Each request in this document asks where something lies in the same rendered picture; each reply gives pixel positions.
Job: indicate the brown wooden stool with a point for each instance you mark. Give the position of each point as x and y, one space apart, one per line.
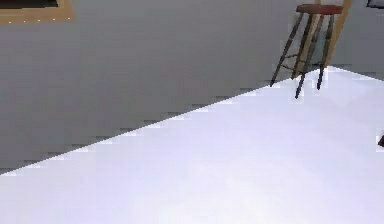
319 9

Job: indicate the wooden framed picture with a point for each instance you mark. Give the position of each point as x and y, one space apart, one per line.
36 15

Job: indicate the dark framed picture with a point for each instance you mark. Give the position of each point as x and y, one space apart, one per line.
376 3

